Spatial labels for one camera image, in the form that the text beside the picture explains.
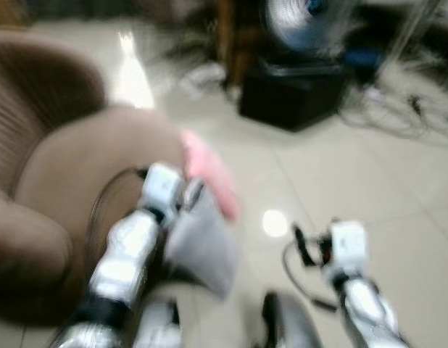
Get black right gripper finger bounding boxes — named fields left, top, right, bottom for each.
left=292, top=225, right=315, bottom=266

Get grey pillow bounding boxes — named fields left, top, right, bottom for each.
left=164, top=185, right=241, bottom=299

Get pink pillow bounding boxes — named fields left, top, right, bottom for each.
left=181, top=130, right=241, bottom=222

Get brown fabric sofa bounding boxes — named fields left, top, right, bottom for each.
left=0, top=29, right=203, bottom=327

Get silver right robot leg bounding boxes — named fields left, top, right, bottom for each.
left=260, top=291, right=323, bottom=348

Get silver robot leg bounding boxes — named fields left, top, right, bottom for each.
left=260, top=291, right=323, bottom=348
left=133, top=301, right=183, bottom=348

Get white power strip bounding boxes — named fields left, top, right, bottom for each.
left=177, top=65, right=226, bottom=96

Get silver left robot leg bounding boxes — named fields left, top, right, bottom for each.
left=133, top=301, right=183, bottom=348

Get black box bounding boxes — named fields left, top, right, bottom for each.
left=238, top=58, right=352, bottom=133

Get brown wooden furniture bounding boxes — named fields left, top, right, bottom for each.
left=215, top=0, right=265, bottom=88

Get blue device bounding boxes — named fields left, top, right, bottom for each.
left=347, top=49, right=384, bottom=73

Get round electric fan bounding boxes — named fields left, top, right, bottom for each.
left=260, top=0, right=355, bottom=55

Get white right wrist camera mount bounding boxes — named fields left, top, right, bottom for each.
left=327, top=221, right=370, bottom=273

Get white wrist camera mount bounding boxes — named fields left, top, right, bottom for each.
left=141, top=163, right=185, bottom=215
left=327, top=221, right=370, bottom=273

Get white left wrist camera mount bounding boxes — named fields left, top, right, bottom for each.
left=141, top=163, right=185, bottom=215

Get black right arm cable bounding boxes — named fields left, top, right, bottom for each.
left=282, top=243, right=339, bottom=312

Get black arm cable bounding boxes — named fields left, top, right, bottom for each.
left=86, top=167, right=149, bottom=254
left=282, top=243, right=339, bottom=312

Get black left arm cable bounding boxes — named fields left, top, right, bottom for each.
left=86, top=167, right=149, bottom=254

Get tangled floor cables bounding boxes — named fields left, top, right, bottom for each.
left=340, top=83, right=448, bottom=140

